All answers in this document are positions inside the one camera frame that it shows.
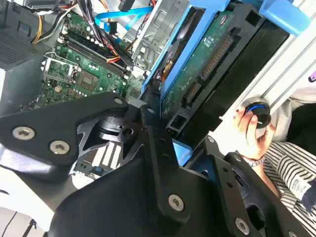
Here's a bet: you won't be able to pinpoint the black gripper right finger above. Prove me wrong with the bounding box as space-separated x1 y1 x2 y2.
204 134 312 237

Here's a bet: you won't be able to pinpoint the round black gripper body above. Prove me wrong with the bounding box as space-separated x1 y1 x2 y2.
48 157 223 237

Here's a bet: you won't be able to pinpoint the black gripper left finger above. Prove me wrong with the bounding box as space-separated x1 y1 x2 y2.
0 90 191 226

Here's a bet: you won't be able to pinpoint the round black tool blue ring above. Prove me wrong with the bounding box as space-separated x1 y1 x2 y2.
242 97 273 129

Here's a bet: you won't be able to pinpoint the hard disk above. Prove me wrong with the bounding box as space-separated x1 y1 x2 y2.
142 0 312 166

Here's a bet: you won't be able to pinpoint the person's hand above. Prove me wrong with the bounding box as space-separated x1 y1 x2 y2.
233 105 277 161

